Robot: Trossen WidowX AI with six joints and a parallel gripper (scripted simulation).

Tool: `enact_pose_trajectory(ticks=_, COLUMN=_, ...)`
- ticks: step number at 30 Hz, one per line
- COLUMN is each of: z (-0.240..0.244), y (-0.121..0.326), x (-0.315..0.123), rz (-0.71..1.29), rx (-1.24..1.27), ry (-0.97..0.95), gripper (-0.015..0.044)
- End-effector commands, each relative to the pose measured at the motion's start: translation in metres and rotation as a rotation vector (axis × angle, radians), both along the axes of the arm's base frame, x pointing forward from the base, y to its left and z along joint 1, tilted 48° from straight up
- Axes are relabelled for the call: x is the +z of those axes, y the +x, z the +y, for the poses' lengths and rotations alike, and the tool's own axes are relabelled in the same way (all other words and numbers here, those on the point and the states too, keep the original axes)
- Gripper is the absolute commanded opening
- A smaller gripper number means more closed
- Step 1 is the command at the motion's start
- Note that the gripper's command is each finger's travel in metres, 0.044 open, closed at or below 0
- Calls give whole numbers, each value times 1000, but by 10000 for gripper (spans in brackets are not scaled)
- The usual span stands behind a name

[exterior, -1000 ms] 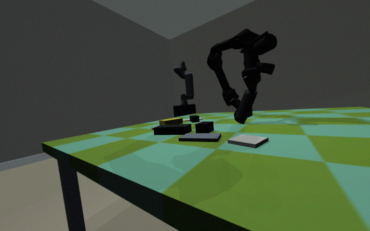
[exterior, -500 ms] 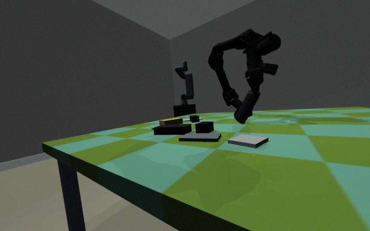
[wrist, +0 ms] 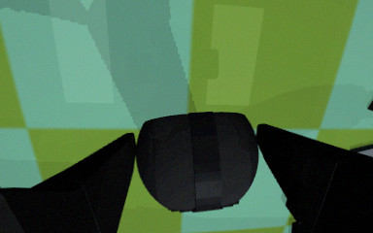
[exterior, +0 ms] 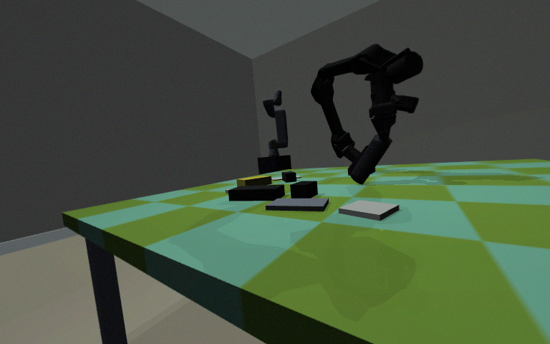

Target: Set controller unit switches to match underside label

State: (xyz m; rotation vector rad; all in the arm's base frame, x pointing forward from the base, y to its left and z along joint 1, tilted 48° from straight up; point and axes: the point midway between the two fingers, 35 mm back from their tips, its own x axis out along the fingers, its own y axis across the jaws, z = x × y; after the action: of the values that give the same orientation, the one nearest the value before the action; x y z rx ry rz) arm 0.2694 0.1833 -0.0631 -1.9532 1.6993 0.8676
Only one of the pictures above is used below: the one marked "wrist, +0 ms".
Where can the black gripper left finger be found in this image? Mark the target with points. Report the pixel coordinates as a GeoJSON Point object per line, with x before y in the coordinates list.
{"type": "Point", "coordinates": [88, 197]}

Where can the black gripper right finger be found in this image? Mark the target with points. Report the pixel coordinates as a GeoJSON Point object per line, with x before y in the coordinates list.
{"type": "Point", "coordinates": [329, 188]}

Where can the dark grey controller unit with green rocker switches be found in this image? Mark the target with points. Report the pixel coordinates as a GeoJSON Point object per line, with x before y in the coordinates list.
{"type": "Point", "coordinates": [197, 162]}

